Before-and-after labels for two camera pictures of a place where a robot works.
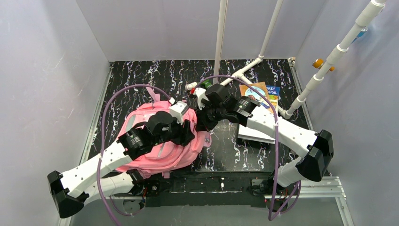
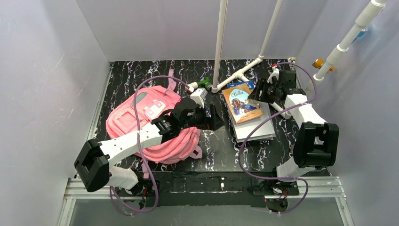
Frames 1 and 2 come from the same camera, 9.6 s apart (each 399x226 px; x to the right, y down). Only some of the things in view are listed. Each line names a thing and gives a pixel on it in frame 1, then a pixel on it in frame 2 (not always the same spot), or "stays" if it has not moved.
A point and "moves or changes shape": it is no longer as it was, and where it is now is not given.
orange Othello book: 261,96 moves or changes shape
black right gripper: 205,116 → 264,92
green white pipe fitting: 205,84 stays
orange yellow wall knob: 318,62 stays
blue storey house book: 274,92 moves or changes shape
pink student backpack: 163,159 moves or changes shape
